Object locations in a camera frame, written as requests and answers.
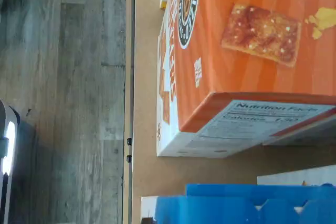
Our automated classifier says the blue white pretzel crackers box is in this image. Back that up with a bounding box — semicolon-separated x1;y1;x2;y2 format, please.
141;165;336;224

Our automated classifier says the wooden shelf board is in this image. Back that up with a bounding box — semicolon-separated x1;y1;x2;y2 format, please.
131;0;336;224

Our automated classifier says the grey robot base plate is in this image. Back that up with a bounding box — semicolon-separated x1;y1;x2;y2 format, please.
0;98;21;224

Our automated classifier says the orange white pretzel crackers box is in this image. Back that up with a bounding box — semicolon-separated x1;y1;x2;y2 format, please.
156;0;336;158

